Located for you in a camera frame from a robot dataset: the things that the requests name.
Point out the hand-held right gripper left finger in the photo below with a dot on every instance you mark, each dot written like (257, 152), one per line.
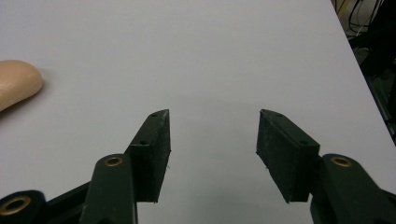
(149, 161)

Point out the beige rounded object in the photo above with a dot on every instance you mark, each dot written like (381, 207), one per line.
(17, 82)

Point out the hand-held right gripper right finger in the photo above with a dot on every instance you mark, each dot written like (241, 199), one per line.
(289, 161)

